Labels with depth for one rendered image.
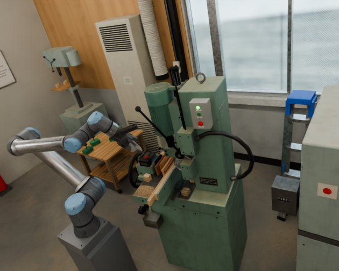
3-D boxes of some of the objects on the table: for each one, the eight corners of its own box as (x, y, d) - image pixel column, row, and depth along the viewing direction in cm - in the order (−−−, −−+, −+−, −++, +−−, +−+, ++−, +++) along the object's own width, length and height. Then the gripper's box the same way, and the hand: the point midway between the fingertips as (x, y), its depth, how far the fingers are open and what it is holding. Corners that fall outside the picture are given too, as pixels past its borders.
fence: (191, 146, 215) (190, 141, 212) (193, 147, 214) (192, 141, 212) (157, 200, 170) (156, 193, 168) (160, 200, 170) (158, 194, 167)
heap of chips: (140, 185, 186) (139, 181, 184) (158, 189, 180) (157, 184, 178) (133, 194, 180) (132, 190, 178) (152, 198, 173) (150, 193, 171)
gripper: (108, 130, 179) (132, 145, 189) (111, 144, 162) (136, 160, 172) (117, 120, 178) (140, 136, 187) (119, 134, 161) (145, 150, 170)
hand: (141, 144), depth 179 cm, fingers open, 14 cm apart
